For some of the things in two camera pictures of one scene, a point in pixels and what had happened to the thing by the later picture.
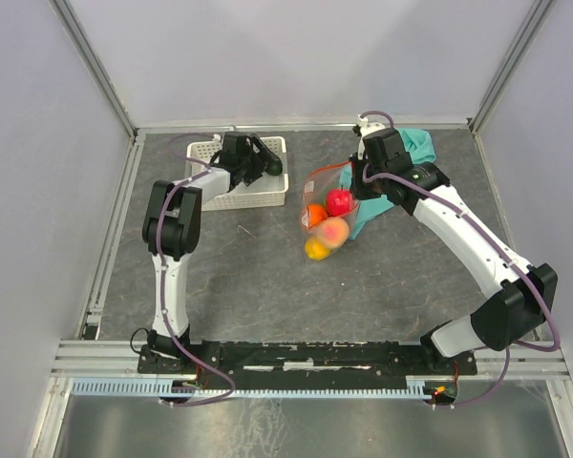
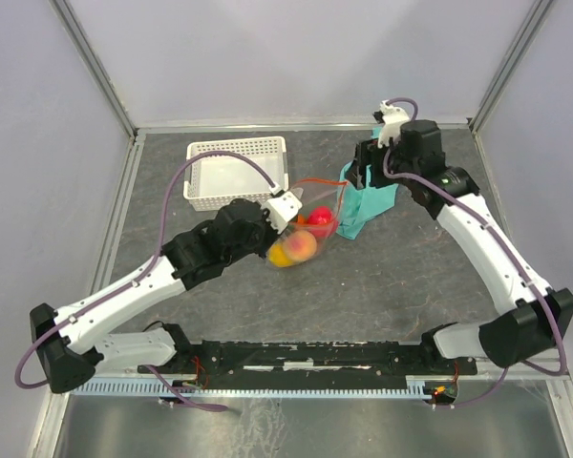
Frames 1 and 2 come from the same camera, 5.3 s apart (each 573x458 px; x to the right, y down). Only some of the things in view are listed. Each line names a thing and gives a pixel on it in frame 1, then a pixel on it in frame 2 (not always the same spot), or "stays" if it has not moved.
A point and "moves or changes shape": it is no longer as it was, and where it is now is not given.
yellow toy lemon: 316,249 to 278,257
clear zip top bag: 329,206 moves or changes shape
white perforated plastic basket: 269,190 stays
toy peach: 332,232 to 301,246
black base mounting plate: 304,362 stays
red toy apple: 338,201 to 320,215
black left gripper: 260,166 to 271,235
